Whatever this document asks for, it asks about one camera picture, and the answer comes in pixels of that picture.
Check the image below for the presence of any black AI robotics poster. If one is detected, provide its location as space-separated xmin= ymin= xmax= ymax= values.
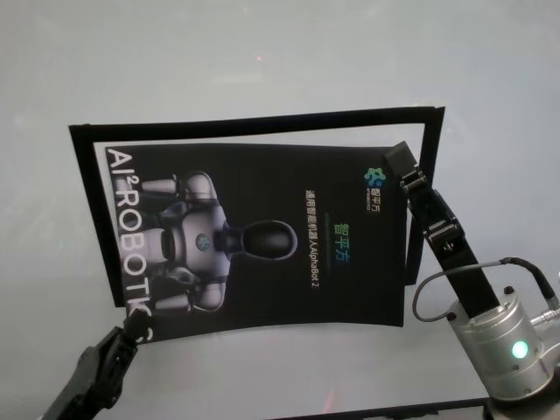
xmin=106 ymin=142 xmax=411 ymax=343

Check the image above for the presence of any thin grey cable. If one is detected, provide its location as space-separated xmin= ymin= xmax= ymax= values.
xmin=413 ymin=256 xmax=560 ymax=324

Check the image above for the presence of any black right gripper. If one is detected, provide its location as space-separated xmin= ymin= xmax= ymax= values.
xmin=383 ymin=139 xmax=500 ymax=320

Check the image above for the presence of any long black tape strip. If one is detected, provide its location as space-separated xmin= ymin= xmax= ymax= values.
xmin=68 ymin=106 xmax=447 ymax=144

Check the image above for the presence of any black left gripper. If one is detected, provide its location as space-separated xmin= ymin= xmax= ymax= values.
xmin=41 ymin=313 xmax=155 ymax=420

